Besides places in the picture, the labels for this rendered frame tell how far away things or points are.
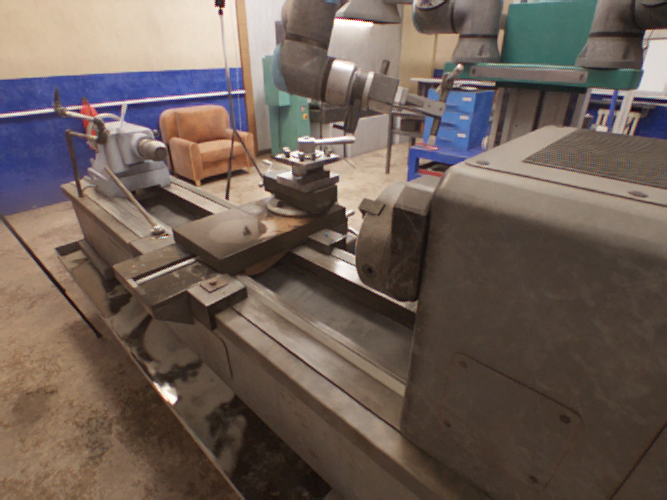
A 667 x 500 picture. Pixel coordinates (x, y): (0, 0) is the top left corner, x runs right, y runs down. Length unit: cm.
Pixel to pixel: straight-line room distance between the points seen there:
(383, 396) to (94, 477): 137
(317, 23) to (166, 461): 165
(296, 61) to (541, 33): 111
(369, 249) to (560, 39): 119
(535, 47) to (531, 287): 134
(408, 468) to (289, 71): 77
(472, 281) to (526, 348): 10
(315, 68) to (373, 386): 66
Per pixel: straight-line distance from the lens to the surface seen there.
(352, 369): 84
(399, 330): 110
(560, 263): 42
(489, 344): 49
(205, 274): 113
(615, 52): 145
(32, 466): 206
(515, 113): 179
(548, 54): 167
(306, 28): 78
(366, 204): 72
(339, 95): 77
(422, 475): 72
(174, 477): 176
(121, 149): 192
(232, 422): 132
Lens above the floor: 145
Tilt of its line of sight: 29 degrees down
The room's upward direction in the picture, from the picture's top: straight up
